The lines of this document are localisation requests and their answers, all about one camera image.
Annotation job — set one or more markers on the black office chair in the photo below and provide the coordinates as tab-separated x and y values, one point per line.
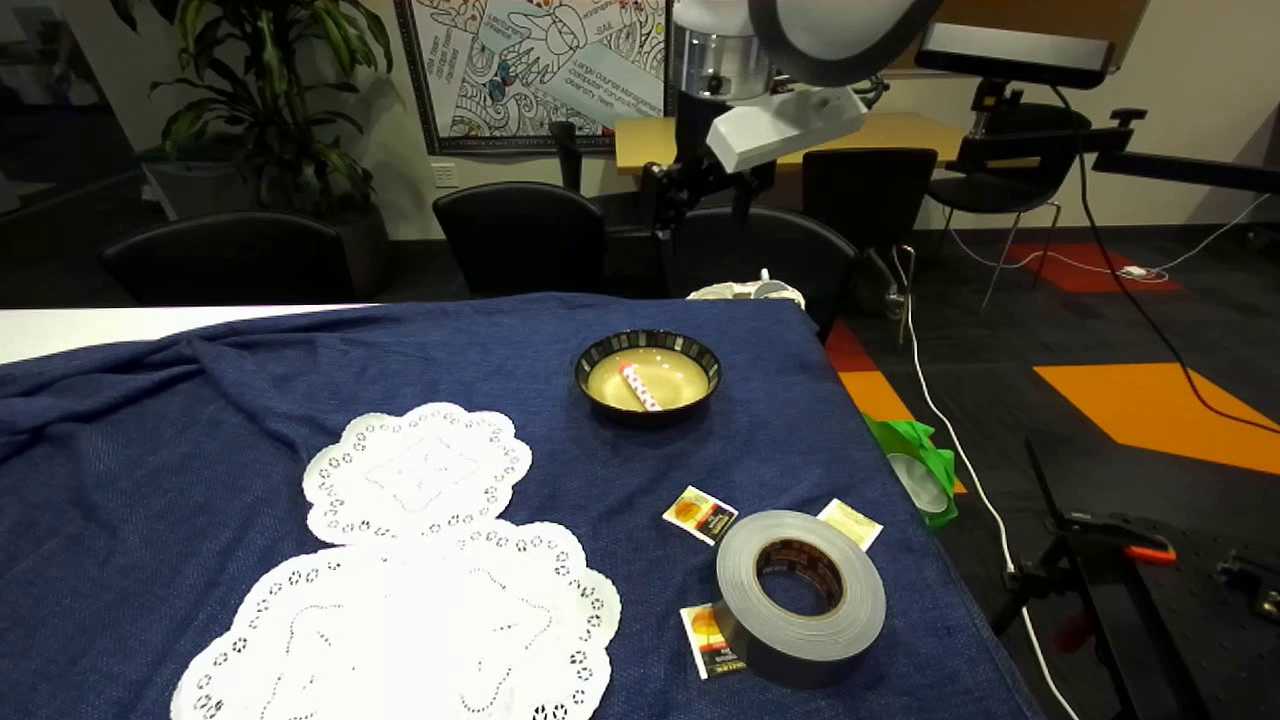
521	237

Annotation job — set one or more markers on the black rimmed cream bowl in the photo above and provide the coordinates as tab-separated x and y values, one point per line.
677	371

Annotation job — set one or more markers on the black low chair left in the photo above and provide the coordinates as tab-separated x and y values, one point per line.
232	258

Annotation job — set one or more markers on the small white paper doily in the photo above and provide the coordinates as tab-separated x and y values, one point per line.
419	474

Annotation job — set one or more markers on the large white paper doily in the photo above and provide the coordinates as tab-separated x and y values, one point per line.
507	620

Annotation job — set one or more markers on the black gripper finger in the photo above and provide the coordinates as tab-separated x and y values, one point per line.
668	192

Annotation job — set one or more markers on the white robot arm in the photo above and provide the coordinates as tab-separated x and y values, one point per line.
771	78

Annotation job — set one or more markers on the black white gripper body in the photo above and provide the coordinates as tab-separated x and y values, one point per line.
760	131

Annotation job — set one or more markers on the white red patterned marker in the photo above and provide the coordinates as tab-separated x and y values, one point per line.
643	391

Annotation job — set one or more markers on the grey tape roll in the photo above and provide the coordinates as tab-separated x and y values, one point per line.
797	589

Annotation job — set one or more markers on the picture sachet near tape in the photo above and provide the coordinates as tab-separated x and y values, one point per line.
706	641

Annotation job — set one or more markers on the blue denim tablecloth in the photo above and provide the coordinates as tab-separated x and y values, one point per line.
146	486

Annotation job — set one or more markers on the potted green plant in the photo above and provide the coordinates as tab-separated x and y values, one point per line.
271	85

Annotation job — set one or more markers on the framed whiteboard drawing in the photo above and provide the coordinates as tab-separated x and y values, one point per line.
496	72

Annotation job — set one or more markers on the white paper square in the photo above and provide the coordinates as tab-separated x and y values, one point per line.
851	521

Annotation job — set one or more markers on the orange handled clamp front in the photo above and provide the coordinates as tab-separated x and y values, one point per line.
1131	541

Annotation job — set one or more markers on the green plastic object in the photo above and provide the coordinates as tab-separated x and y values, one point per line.
920	464

